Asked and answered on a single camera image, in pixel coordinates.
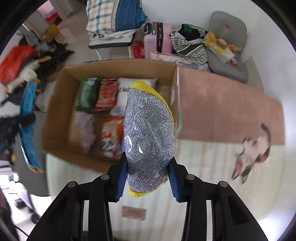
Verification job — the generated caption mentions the small brown card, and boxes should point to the small brown card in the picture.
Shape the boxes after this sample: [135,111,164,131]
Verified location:
[121,206,147,221]

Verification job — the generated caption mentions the plastic water bottle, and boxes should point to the plastic water bottle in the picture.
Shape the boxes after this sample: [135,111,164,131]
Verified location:
[219,25,230,40]

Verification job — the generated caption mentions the orange panda snack pack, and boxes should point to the orange panda snack pack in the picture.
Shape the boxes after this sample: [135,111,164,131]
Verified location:
[100,116,124,159]

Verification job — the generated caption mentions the red orange plastic bag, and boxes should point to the red orange plastic bag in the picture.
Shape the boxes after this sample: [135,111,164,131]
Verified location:
[0,45,36,87]

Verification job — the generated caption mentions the green snack pack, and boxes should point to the green snack pack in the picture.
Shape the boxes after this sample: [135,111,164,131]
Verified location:
[76,77,102,113]

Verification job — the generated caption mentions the white goose plush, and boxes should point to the white goose plush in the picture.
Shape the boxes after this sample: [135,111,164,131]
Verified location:
[6,60,40,93]

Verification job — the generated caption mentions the grey plastic chair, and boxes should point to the grey plastic chair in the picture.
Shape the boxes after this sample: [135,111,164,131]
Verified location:
[15,112,49,197]

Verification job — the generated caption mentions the floral pink cushion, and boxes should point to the floral pink cushion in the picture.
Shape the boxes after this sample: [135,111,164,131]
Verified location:
[150,51,210,72]

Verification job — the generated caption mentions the pink suitcase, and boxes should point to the pink suitcase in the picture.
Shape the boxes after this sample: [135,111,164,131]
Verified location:
[144,22,173,59]

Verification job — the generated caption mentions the red floral snack pack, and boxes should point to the red floral snack pack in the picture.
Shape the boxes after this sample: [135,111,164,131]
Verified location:
[94,78,118,112]

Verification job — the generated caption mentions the purple plush bunny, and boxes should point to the purple plush bunny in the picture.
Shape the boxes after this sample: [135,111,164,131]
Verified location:
[74,112,96,154]

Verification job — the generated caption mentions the open cardboard box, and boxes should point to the open cardboard box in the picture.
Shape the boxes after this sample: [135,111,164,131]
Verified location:
[42,59,180,172]

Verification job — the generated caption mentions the yellow snack bag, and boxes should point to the yellow snack bag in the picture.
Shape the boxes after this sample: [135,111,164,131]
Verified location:
[203,32,235,63]

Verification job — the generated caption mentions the white metal chair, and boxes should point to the white metal chair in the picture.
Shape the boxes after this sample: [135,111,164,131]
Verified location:
[88,30,138,60]

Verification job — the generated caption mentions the white XAMNO soft pack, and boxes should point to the white XAMNO soft pack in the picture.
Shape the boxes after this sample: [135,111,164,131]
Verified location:
[110,77,158,116]

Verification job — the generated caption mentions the silver yellow scrub sponge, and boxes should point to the silver yellow scrub sponge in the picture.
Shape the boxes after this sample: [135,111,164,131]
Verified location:
[123,80,177,198]

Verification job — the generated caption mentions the red paper shopping bag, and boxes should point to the red paper shopping bag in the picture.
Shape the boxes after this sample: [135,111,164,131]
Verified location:
[132,40,145,59]

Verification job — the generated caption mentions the plaid folded bedding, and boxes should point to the plaid folded bedding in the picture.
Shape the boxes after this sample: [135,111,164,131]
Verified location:
[86,0,147,34]

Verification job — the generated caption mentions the blue snack wrapper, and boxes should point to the blue snack wrapper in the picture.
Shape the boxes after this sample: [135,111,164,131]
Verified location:
[20,82,44,173]

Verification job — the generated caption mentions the black white patterned bag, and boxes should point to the black white patterned bag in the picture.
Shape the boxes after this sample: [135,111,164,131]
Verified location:
[169,24,208,65]

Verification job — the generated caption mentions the grey cushioned chair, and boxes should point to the grey cushioned chair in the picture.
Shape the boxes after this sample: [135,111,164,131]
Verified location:
[206,11,248,83]

